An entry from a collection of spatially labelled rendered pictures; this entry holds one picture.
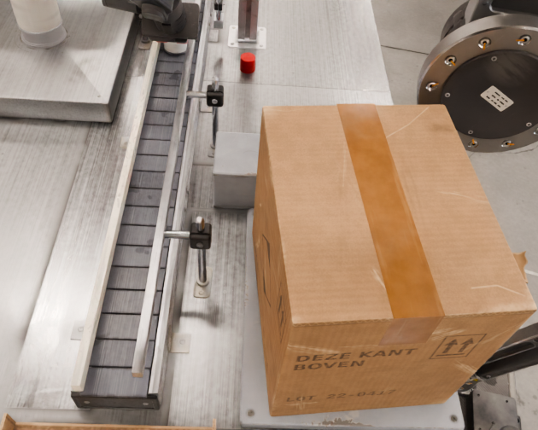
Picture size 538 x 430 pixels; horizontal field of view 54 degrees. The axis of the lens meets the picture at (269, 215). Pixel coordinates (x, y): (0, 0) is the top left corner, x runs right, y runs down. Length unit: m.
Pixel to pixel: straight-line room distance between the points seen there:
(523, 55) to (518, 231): 1.56
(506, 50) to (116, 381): 0.63
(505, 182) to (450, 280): 1.85
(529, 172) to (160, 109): 1.79
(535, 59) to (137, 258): 0.59
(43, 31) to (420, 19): 2.36
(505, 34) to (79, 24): 0.89
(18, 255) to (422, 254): 0.63
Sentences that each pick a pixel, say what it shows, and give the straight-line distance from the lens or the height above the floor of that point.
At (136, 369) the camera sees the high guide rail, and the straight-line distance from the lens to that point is 0.64.
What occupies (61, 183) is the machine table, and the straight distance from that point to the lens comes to 1.00.
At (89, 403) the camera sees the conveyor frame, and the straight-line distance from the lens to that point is 0.76.
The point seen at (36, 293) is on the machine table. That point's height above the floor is 0.83.
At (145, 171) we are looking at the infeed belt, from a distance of 0.92.
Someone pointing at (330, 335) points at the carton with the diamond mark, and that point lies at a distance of 0.52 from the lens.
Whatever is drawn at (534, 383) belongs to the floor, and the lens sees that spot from 1.91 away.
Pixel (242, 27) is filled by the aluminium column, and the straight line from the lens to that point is 1.27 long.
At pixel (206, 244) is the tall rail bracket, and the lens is 0.73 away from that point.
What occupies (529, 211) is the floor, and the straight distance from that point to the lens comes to 2.33.
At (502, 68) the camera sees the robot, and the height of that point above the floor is 1.18.
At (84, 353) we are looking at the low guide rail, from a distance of 0.72.
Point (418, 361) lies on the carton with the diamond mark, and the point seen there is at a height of 1.01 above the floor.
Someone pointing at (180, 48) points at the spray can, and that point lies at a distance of 1.16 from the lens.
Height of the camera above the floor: 1.55
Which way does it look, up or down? 52 degrees down
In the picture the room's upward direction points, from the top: 7 degrees clockwise
